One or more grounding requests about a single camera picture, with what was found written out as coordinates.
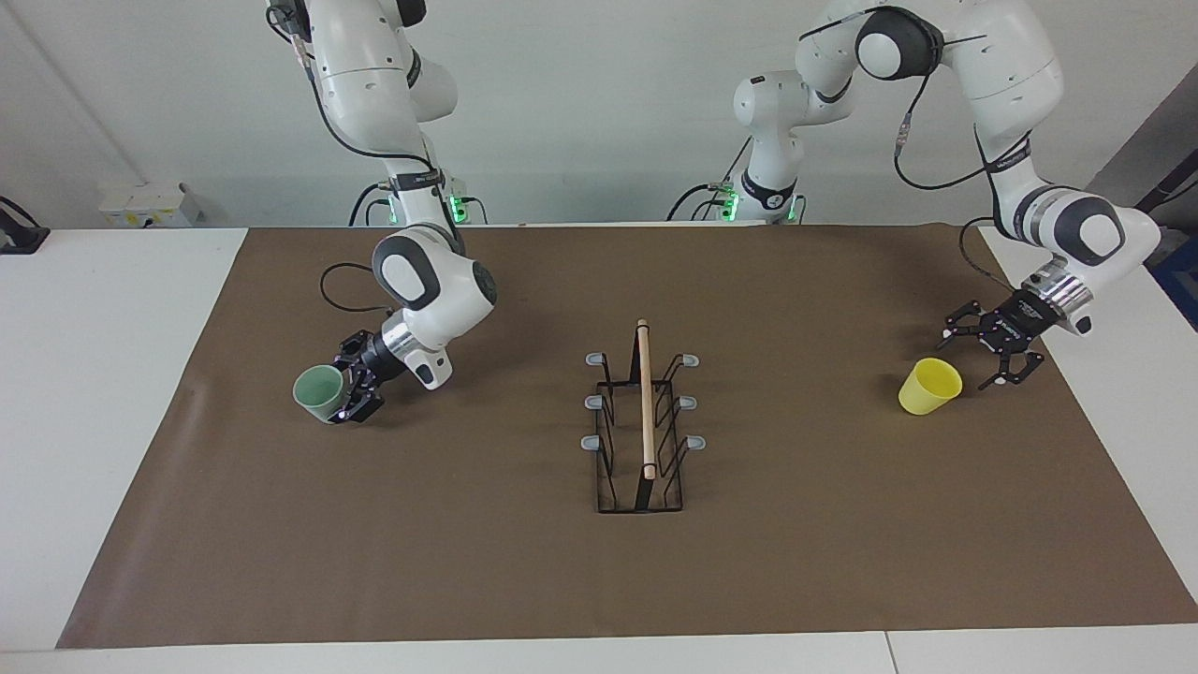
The brown paper table mat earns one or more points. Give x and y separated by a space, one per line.
468 562

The black stand pole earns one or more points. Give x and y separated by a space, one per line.
1170 192

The white power strip box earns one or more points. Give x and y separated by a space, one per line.
150 204

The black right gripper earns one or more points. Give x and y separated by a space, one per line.
379 356

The black clamp mount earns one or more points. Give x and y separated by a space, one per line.
19 234

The yellow plastic cup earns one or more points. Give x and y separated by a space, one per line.
927 388

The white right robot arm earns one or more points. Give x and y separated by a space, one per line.
374 84

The blue box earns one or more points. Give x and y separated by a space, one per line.
1181 285

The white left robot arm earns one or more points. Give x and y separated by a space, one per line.
1011 84

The pale green plastic cup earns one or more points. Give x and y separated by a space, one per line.
318 391

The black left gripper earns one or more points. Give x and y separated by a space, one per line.
1025 318

